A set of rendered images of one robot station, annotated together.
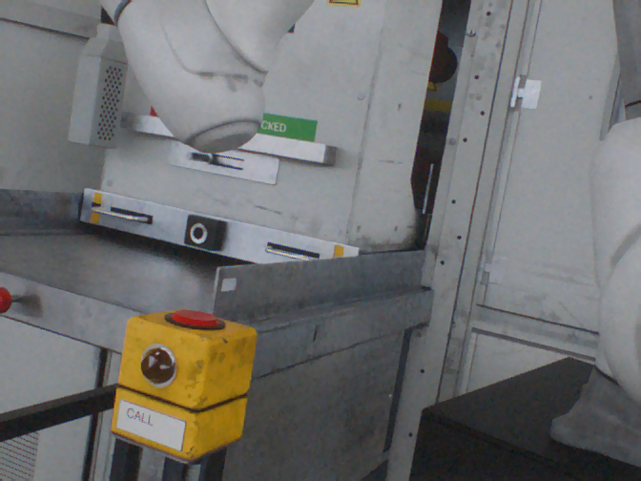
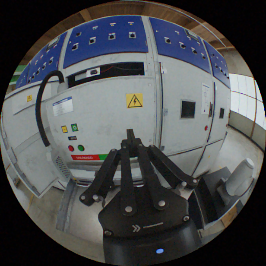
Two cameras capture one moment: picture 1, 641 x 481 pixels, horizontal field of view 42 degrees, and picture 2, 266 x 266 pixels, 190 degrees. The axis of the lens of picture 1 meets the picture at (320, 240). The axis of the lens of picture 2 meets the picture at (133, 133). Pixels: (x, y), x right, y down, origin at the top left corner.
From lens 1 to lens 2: 1.11 m
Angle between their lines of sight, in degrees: 34
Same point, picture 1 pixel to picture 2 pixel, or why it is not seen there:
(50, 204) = (68, 188)
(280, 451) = not seen: hidden behind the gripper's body
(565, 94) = (172, 111)
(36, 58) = (42, 145)
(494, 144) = (158, 123)
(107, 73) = (56, 163)
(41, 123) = not seen: hidden behind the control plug
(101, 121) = (64, 174)
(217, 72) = not seen: outside the picture
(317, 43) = (126, 125)
